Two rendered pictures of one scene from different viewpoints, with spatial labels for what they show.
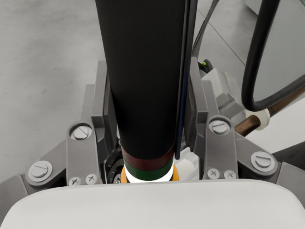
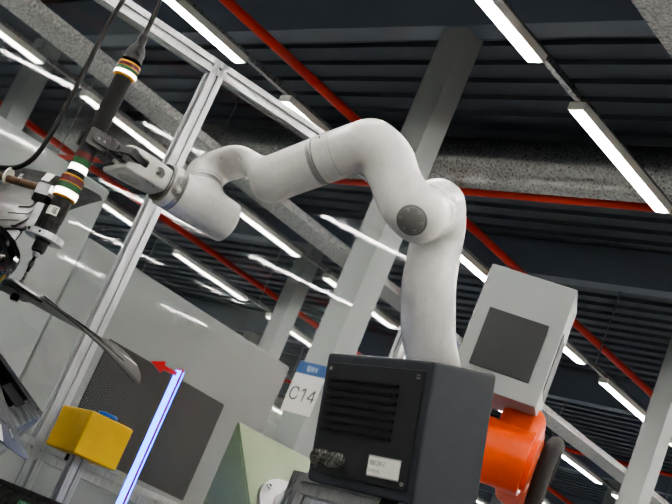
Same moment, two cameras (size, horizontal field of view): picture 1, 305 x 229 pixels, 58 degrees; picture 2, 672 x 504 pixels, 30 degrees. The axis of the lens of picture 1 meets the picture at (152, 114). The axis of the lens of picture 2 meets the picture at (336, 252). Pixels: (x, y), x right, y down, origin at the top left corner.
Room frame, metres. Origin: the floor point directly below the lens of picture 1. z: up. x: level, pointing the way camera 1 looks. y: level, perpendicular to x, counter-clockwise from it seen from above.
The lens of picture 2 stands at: (0.72, 2.15, 0.86)
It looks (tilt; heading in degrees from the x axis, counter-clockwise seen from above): 16 degrees up; 241
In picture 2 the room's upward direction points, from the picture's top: 23 degrees clockwise
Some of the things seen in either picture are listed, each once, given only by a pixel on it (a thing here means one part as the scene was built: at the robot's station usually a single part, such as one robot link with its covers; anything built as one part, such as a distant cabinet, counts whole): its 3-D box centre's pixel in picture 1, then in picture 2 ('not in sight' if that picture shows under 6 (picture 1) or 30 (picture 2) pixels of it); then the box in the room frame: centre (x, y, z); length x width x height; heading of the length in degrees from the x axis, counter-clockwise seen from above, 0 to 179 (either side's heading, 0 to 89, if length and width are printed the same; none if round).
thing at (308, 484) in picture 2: not in sight; (340, 494); (-0.27, 0.63, 1.04); 0.24 x 0.03 x 0.03; 91
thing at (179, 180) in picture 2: not in sight; (169, 186); (-0.07, 0.00, 1.49); 0.09 x 0.03 x 0.08; 91
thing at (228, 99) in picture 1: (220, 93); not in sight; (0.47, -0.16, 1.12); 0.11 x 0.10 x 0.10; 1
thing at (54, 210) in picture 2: not in sight; (92, 140); (0.10, 0.00, 1.49); 0.04 x 0.04 x 0.46
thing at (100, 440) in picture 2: not in sight; (87, 439); (-0.26, -0.30, 1.02); 0.16 x 0.10 x 0.11; 91
